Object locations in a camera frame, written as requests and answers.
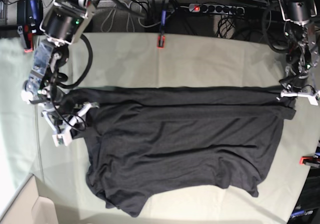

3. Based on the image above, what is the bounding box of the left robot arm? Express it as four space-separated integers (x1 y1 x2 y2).
261 0 320 106

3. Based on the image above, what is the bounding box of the red black table clamp left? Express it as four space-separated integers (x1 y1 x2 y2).
17 25 34 53

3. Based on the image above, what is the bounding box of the light green table cloth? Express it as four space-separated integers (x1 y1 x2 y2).
0 33 320 224

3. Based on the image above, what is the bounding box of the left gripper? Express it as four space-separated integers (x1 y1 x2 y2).
278 76 320 101

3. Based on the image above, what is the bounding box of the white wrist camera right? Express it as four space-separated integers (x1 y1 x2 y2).
52 131 73 147

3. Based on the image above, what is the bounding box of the black t-shirt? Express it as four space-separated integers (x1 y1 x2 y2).
60 87 296 217

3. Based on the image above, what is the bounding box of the red black table clamp right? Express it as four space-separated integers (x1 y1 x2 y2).
299 152 320 168

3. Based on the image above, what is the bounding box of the white looped cable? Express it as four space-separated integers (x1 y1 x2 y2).
99 0 163 32

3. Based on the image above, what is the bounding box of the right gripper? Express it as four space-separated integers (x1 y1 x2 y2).
40 100 100 139

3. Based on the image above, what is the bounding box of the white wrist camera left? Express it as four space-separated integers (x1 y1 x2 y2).
307 92 319 106

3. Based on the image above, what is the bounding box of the red black table clamp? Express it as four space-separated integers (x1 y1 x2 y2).
299 152 320 168
17 25 34 53
157 34 166 48

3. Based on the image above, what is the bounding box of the red black table clamp rear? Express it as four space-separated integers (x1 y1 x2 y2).
157 34 166 48

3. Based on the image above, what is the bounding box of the beige cardboard box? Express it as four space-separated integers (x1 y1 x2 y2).
0 174 58 224

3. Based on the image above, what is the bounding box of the black power strip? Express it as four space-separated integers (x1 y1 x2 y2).
188 3 245 16

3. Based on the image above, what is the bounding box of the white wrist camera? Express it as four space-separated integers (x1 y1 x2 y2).
52 131 73 147
307 92 319 106

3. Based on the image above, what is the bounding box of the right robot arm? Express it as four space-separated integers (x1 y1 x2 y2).
21 0 100 144

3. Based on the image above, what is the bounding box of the black device box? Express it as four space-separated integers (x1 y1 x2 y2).
16 0 44 34

